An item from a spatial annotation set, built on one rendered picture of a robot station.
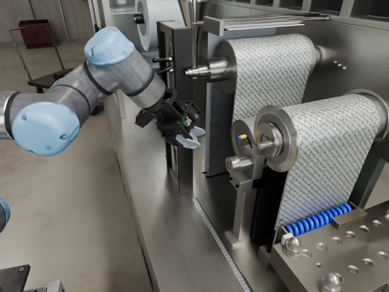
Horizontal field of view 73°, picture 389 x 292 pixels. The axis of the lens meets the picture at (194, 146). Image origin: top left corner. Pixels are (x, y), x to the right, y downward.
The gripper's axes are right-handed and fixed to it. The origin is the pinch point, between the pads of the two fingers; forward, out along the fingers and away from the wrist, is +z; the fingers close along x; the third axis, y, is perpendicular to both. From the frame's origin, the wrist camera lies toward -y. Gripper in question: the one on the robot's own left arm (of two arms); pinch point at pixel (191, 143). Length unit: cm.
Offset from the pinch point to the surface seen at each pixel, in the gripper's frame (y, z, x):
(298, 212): 25.9, 17.1, -7.9
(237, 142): 8.1, 8.3, 6.0
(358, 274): 39.2, 18.7, -17.6
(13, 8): -818, 21, 396
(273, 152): 23.7, -2.3, -2.0
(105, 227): -122, 85, -29
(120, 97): -72, 15, 33
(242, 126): 11.4, 3.1, 8.0
